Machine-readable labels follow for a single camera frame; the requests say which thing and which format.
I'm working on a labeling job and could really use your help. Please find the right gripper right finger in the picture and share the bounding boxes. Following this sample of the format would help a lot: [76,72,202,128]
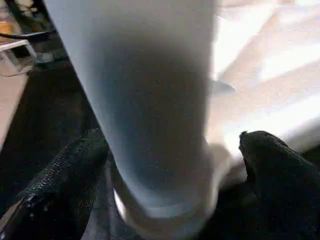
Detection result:
[238,130,320,240]

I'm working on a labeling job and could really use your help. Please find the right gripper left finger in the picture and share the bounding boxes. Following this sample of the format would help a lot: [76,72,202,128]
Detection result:
[0,128,110,240]

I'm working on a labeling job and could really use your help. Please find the white plastic table top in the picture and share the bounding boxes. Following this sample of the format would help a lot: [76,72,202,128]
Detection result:
[111,0,320,240]

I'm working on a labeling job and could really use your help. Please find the white plastic table leg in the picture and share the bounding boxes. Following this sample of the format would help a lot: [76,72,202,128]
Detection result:
[42,0,222,221]

